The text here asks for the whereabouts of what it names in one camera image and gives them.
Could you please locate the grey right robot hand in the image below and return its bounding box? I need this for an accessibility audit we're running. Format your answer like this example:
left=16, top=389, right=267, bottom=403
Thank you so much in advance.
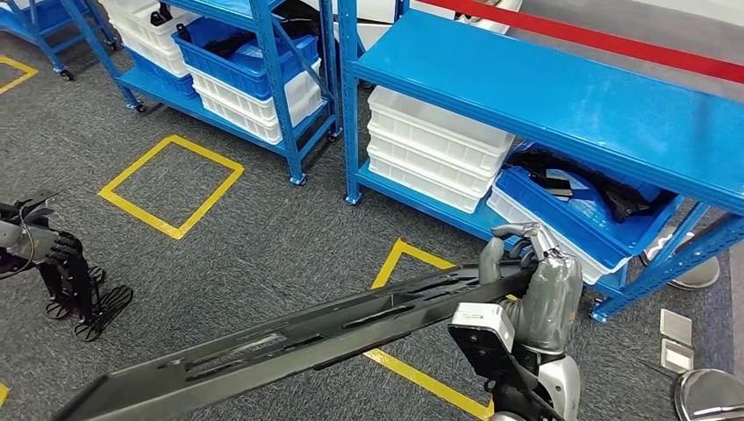
left=479, top=222, right=584, bottom=355

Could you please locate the long black plastic part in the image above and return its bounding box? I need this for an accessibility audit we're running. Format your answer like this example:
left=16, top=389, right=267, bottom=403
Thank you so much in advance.
left=51, top=260, right=533, bottom=421

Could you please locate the blue metal shelf rack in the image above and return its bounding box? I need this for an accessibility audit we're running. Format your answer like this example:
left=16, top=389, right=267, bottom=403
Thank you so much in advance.
left=337, top=0, right=744, bottom=325
left=58, top=0, right=344, bottom=187
left=0, top=0, right=75, bottom=82

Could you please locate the white plastic crate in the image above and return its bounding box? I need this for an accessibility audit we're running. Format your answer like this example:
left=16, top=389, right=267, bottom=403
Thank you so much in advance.
left=367, top=85, right=516, bottom=176
left=185, top=58, right=324, bottom=126
left=113, top=25, right=190, bottom=80
left=194, top=87, right=328, bottom=146
left=485, top=189, right=632, bottom=287
left=368, top=152, right=484, bottom=216
left=99, top=0, right=202, bottom=56
left=368, top=139, right=495, bottom=204
left=367, top=123, right=502, bottom=197

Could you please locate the blue plastic crate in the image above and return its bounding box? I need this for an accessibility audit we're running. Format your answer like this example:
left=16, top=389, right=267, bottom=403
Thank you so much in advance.
left=173, top=16, right=319, bottom=101
left=125, top=46, right=199, bottom=100
left=494, top=142, right=686, bottom=271

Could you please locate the clear plastic bag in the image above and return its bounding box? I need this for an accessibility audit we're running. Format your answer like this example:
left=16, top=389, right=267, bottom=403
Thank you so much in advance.
left=543, top=168, right=618, bottom=219

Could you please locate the black trim strip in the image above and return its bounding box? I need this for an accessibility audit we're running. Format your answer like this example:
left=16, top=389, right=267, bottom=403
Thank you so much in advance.
left=505, top=147, right=678, bottom=225
left=200, top=29, right=257, bottom=60

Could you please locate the metal floor outlet plate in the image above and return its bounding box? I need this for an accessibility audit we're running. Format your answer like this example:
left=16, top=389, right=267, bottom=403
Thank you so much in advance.
left=659, top=309, right=694, bottom=348
left=661, top=339, right=696, bottom=376

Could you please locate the red barrier belt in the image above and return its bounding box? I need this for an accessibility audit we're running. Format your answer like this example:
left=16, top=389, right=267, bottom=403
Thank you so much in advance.
left=418, top=0, right=744, bottom=85

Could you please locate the black and grey humanoid robot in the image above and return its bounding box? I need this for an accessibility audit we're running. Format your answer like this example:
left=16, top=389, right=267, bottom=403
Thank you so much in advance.
left=0, top=191, right=135, bottom=344

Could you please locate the chrome stanchion post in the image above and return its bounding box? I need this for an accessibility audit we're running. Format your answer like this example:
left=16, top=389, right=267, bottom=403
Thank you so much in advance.
left=639, top=226, right=722, bottom=292
left=674, top=368, right=744, bottom=421

